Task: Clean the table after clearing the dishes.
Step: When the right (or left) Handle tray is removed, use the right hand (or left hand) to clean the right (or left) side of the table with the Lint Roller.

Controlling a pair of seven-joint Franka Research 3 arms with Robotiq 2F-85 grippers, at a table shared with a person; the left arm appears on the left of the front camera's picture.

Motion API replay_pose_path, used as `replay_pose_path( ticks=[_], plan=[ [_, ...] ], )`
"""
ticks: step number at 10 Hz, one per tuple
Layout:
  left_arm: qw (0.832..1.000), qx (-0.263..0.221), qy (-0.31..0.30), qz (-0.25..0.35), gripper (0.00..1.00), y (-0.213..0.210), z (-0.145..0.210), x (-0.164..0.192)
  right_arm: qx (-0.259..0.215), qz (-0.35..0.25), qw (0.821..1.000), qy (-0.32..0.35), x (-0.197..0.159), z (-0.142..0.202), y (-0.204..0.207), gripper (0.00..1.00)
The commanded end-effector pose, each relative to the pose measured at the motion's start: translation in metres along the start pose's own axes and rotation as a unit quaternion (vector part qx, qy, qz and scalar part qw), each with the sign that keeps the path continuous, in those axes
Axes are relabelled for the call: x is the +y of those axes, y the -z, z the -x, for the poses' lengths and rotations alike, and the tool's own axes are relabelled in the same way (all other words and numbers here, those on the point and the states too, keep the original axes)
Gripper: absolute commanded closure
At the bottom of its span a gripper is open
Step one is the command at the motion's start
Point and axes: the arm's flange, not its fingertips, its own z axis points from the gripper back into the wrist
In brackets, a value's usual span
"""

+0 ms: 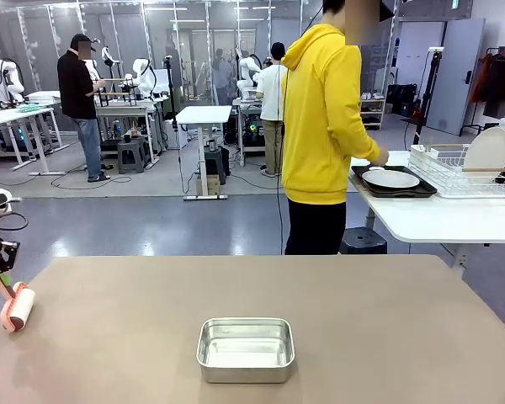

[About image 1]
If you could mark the pink lint roller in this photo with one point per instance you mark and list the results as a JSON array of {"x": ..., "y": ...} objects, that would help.
[{"x": 21, "y": 307}]

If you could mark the white round plate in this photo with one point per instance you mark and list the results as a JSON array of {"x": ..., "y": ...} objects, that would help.
[
  {"x": 488, "y": 147},
  {"x": 391, "y": 179}
]

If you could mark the dark brown serving tray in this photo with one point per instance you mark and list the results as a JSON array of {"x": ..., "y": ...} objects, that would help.
[{"x": 427, "y": 188}]

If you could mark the white lab robot arm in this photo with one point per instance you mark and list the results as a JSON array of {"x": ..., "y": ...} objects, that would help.
[
  {"x": 249, "y": 69},
  {"x": 142, "y": 78},
  {"x": 2, "y": 78},
  {"x": 107, "y": 56}
]

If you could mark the person right forearm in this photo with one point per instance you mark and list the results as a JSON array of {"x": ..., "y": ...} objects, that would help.
[{"x": 370, "y": 147}]

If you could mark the person right hand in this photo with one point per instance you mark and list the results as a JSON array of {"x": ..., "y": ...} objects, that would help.
[{"x": 381, "y": 157}]

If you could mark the long white lab table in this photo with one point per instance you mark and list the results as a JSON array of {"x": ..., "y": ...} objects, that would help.
[{"x": 8, "y": 117}]

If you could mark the green cloth pile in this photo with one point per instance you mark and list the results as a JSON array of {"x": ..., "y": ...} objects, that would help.
[{"x": 27, "y": 108}]

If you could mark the grey plastic stool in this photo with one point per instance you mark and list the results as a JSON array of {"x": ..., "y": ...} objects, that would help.
[{"x": 130, "y": 157}]

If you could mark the person in black shirt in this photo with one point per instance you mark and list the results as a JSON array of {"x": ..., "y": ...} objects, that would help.
[{"x": 76, "y": 92}]

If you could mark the cardboard box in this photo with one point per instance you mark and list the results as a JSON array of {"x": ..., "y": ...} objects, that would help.
[{"x": 210, "y": 185}]

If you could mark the dark plastic stool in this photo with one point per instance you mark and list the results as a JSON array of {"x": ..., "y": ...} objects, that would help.
[
  {"x": 364, "y": 240},
  {"x": 219, "y": 166}
]

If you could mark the small dark cup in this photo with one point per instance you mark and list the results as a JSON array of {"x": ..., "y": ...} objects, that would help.
[{"x": 212, "y": 145}]

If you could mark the white standing desk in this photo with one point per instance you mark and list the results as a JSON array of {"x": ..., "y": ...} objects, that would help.
[{"x": 204, "y": 113}]

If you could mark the rectangular metal container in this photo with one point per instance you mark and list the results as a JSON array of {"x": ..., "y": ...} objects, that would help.
[{"x": 244, "y": 357}]

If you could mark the computer with coloured lights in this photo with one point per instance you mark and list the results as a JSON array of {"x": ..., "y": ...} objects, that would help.
[{"x": 253, "y": 129}]

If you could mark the person in dark clothes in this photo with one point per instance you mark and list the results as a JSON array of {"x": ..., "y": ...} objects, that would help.
[{"x": 221, "y": 78}]

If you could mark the person in white shirt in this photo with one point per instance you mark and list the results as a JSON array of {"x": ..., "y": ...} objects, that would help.
[{"x": 271, "y": 97}]

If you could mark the person in yellow hoodie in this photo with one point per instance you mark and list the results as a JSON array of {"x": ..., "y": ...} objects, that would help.
[{"x": 320, "y": 126}]

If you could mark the shoe shelf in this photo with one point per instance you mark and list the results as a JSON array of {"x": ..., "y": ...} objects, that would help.
[{"x": 372, "y": 111}]

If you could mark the black equipment cases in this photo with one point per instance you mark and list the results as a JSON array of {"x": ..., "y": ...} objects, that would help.
[{"x": 402, "y": 99}]

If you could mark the white side table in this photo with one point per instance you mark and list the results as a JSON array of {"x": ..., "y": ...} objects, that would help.
[{"x": 446, "y": 219}]

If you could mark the black light stand tripod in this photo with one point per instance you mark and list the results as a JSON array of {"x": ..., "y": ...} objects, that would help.
[{"x": 436, "y": 50}]

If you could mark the grey door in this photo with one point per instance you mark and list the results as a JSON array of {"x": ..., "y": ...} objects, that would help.
[{"x": 463, "y": 76}]

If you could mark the orange hanging jacket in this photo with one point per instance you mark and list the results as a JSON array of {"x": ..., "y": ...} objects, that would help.
[{"x": 482, "y": 78}]

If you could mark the black hanging jacket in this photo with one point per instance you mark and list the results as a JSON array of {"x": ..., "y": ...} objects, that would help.
[{"x": 503, "y": 84}]

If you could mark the black clothes rack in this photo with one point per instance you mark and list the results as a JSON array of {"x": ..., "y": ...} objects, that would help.
[{"x": 494, "y": 49}]

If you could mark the black frame wooden shelf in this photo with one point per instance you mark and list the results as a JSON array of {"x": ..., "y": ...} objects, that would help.
[{"x": 118, "y": 80}]

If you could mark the black camera tripod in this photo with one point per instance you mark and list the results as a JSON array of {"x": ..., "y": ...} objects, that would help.
[{"x": 172, "y": 92}]

